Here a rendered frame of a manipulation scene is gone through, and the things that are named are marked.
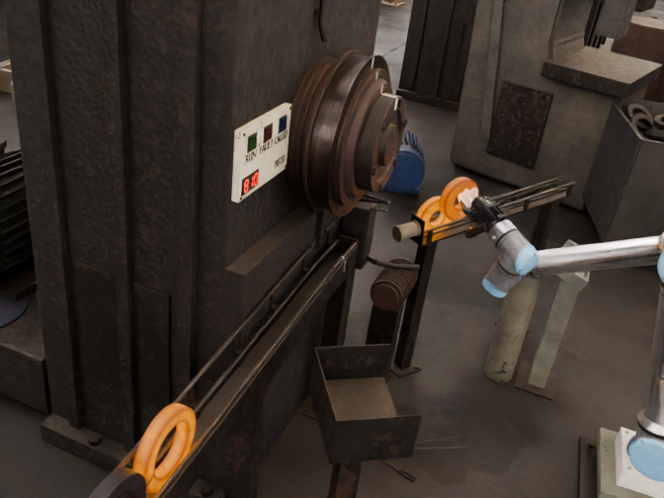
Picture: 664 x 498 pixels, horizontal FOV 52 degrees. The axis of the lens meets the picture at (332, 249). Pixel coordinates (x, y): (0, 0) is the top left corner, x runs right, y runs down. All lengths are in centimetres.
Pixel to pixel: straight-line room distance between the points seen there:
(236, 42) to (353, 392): 91
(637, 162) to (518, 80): 109
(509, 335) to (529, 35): 228
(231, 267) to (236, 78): 49
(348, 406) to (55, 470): 108
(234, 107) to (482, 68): 328
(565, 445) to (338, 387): 122
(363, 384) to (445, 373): 112
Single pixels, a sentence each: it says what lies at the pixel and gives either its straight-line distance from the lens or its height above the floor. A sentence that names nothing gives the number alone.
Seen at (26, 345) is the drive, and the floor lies 25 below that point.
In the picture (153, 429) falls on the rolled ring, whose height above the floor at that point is 77.
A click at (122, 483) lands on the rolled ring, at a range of 138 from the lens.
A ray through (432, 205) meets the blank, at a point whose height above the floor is 77.
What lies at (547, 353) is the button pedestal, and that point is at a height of 19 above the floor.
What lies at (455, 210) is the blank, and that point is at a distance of 241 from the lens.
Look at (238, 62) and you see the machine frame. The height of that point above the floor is 139.
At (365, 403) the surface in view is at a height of 60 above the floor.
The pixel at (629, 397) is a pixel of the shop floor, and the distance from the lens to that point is 316.
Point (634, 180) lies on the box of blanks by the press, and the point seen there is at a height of 52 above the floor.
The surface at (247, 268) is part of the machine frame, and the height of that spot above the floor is 87.
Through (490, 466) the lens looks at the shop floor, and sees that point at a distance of 260.
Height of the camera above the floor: 180
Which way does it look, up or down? 30 degrees down
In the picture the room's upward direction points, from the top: 8 degrees clockwise
